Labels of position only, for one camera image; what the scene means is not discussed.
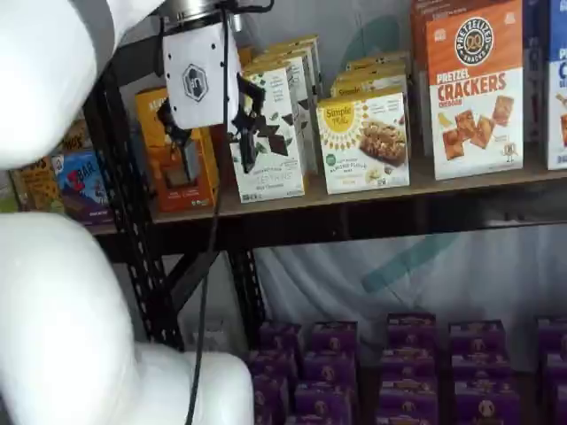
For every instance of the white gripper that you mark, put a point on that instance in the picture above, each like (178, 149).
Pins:
(199, 75)

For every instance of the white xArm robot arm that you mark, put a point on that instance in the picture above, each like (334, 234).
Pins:
(44, 66)

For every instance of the orange Revival snack box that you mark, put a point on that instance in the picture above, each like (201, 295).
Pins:
(150, 119)
(246, 55)

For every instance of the blue Zbar box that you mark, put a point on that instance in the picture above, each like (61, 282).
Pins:
(82, 186)

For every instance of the orange Bobo's snack box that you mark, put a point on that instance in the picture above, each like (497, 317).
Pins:
(37, 186)
(75, 139)

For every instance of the wooden shelf board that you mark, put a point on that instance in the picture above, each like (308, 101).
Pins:
(443, 186)
(99, 228)

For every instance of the white yellow almond bars box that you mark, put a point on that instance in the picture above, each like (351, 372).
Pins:
(381, 59)
(363, 133)
(376, 84)

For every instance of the purple snack box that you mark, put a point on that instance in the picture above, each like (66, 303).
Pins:
(557, 369)
(483, 367)
(330, 369)
(314, 420)
(409, 365)
(487, 405)
(407, 418)
(272, 365)
(270, 398)
(553, 336)
(334, 338)
(477, 338)
(323, 403)
(407, 396)
(412, 332)
(281, 336)

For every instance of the orange pretzel crackers box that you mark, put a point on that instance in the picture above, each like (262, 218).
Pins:
(418, 44)
(474, 88)

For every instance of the blue pretzel crackers box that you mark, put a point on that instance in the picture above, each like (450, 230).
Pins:
(536, 66)
(557, 88)

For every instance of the white teal backdrop sheet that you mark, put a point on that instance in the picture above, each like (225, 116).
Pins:
(332, 274)

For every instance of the small white carton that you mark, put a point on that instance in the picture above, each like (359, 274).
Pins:
(217, 332)

